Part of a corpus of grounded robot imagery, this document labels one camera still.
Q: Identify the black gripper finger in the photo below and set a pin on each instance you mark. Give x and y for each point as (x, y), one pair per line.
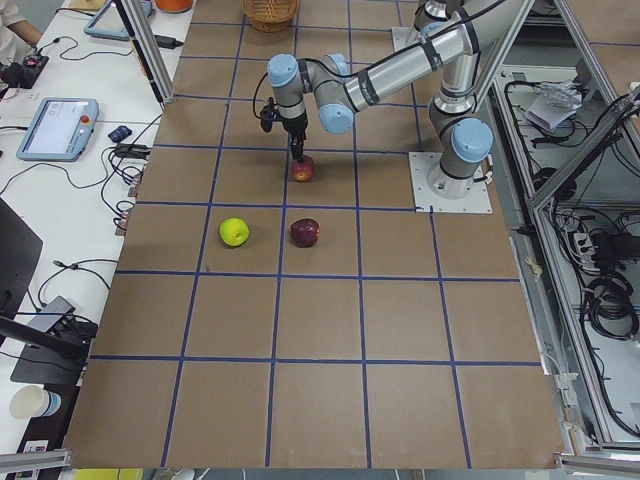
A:
(297, 149)

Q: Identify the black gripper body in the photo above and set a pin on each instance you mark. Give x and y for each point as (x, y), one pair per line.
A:
(295, 125)

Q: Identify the red yellow apple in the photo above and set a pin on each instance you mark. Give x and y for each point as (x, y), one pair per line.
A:
(302, 169)

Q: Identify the dark red apple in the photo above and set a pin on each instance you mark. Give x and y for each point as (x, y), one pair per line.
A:
(305, 232)

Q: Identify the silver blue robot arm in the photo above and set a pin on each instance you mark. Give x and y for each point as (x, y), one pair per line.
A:
(339, 95)

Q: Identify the woven wicker basket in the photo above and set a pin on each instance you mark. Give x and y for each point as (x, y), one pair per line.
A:
(270, 15)

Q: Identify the green apple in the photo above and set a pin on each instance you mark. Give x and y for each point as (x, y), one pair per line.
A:
(234, 231)

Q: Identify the dark blue pouch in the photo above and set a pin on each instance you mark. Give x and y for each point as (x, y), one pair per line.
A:
(119, 134)

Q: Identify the blue teach pendant far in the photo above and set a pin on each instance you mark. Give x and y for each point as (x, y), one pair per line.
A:
(114, 20)

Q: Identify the blue teach pendant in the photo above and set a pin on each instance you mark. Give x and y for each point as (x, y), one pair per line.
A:
(60, 130)
(114, 20)

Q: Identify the blue teach pendant near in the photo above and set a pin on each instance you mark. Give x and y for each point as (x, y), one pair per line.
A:
(60, 130)

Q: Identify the black monitor stand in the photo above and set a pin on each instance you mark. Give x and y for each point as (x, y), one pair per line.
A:
(55, 342)

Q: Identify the white paper cup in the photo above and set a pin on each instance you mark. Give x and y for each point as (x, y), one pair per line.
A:
(33, 401)

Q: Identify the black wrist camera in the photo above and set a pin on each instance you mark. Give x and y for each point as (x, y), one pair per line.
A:
(268, 115)

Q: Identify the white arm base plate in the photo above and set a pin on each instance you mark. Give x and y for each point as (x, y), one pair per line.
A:
(435, 192)

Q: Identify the aluminium frame post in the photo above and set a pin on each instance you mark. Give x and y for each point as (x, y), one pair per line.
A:
(145, 45)

